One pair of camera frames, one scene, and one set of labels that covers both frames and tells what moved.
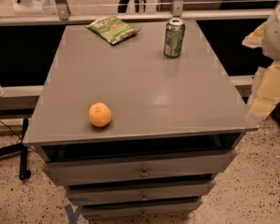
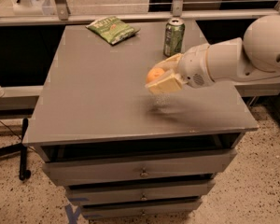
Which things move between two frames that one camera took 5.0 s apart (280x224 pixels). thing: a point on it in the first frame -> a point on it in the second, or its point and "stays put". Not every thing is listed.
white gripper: x=279 y=35 -> x=192 y=65
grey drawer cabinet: x=132 y=133 stays put
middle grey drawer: x=86 y=196 stays put
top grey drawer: x=203 y=163 stays put
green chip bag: x=113 y=30 stays put
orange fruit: x=99 y=114 -> x=154 y=74
